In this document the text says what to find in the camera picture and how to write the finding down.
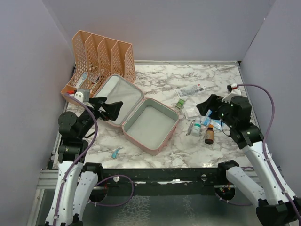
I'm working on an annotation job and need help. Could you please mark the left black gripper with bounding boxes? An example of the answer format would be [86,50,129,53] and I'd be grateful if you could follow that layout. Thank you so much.
[79,96,123,138]

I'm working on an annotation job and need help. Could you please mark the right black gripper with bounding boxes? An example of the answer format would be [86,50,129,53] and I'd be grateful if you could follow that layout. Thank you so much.
[198,93,236,127]

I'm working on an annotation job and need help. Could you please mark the blue item plastic bag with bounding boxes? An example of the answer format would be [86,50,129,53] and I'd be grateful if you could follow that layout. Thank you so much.
[210,119,222,130]

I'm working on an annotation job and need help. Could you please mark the alcohol wipes plastic bag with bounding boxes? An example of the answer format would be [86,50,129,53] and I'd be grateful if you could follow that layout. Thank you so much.
[201,110,211,127]

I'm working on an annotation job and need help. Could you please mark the brown bottle orange cap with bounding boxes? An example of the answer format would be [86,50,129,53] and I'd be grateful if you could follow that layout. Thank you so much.
[205,124,214,145]

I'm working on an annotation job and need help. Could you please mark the white medicine bottle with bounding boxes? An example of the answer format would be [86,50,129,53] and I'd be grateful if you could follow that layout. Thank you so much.
[191,117,201,137]

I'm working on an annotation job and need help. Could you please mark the pink medicine kit case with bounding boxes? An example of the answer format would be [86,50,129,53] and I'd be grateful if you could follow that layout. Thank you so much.
[93,74,179,155]

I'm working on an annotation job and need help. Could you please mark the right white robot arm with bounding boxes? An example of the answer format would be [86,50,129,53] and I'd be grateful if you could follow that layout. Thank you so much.
[197,94,301,226]

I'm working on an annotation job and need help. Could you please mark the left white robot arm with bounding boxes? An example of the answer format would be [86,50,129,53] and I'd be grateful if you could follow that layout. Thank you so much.
[45,94,123,226]

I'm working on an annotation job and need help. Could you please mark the white gauze packet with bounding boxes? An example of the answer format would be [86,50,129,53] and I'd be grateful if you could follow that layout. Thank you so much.
[184,98,201,121]

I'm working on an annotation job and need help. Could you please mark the small green box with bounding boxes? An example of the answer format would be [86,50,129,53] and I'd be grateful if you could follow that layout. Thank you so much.
[176,99,185,109]

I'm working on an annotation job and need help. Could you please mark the long white packaged strip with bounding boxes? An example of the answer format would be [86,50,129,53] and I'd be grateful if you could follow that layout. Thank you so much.
[175,83,206,98]

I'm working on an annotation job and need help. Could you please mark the metal scissors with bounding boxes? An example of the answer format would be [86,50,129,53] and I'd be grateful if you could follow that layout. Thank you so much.
[186,121,195,136]

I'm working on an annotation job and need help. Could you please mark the white tube in organizer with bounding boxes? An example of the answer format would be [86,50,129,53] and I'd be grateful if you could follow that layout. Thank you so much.
[75,72,87,88]

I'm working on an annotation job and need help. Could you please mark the orange mesh file organizer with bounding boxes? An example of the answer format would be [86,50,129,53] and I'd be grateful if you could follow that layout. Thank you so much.
[61,30,136,104]

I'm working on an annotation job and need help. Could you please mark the small teal plastic piece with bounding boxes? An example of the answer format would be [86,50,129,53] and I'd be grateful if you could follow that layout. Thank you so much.
[111,147,123,159]

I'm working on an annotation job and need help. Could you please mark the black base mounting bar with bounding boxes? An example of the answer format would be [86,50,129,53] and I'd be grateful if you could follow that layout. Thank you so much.
[87,163,235,201]

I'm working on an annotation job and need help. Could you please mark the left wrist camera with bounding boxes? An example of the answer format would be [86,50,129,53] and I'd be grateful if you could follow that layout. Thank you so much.
[74,89,90,103]

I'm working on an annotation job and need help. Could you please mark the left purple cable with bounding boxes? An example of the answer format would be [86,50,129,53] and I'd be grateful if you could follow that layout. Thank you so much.
[53,94,135,226]

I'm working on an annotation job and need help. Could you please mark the purple cable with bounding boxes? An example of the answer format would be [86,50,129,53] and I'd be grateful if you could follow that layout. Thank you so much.
[53,94,135,226]
[217,83,301,222]

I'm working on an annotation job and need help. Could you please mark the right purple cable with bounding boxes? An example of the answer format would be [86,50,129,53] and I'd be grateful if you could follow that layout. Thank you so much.
[217,83,301,222]

